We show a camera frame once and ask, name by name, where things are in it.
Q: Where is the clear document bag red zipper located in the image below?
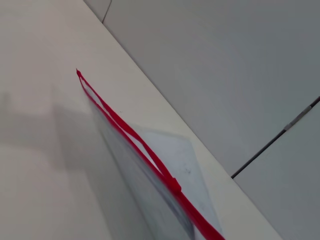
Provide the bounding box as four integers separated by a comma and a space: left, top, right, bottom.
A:
75, 67, 227, 240

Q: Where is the red zipper slider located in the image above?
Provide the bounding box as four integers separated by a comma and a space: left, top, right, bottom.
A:
171, 176, 183, 194

